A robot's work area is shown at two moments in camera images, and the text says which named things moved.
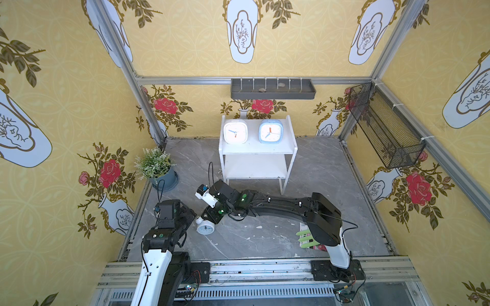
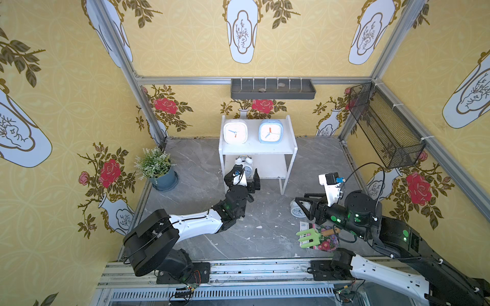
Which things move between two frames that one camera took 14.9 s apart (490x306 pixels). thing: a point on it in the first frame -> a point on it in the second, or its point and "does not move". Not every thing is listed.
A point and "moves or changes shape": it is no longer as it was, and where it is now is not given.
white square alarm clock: [235, 131] does not move
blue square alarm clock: [270, 131] does not move
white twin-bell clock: [205, 227] moves or changes shape
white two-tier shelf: [253, 160] does not move
